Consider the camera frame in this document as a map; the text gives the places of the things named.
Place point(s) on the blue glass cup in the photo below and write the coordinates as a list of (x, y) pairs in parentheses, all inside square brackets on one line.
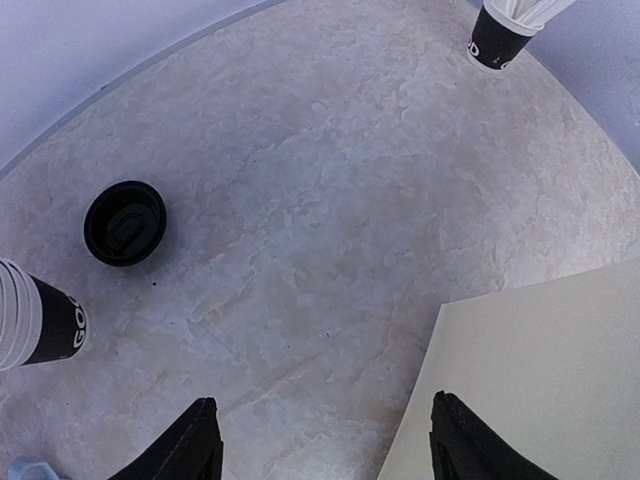
[(34, 468)]

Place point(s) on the black cup holding straws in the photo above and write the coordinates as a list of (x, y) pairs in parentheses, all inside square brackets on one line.
[(497, 38)]

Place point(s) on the stack of black lids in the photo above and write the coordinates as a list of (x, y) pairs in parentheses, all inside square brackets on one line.
[(125, 223)]

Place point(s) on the wrapped white straws bundle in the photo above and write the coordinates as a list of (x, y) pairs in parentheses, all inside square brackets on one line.
[(525, 17)]

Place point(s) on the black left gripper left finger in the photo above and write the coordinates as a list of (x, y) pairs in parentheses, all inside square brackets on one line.
[(190, 448)]

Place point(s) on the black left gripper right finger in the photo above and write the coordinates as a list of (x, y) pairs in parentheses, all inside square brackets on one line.
[(463, 446)]

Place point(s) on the cream paper bag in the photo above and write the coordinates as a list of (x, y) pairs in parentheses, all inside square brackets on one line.
[(551, 368)]

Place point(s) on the stack of paper cups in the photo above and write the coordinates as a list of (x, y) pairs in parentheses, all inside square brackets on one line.
[(39, 323)]

